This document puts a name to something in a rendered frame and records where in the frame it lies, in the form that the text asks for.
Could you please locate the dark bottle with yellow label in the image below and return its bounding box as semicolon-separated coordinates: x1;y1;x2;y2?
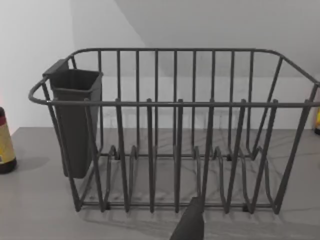
0;106;18;175

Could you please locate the dark grey cutlery holder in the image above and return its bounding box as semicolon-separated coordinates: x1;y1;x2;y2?
42;59;104;179

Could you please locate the yellow and black bottle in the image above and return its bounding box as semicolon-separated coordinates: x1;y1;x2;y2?
313;101;320;136

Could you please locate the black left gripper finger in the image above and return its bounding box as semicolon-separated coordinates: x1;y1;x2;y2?
169;196;206;240

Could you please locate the grey wire dish rack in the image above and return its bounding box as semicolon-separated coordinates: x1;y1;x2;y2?
28;47;320;215

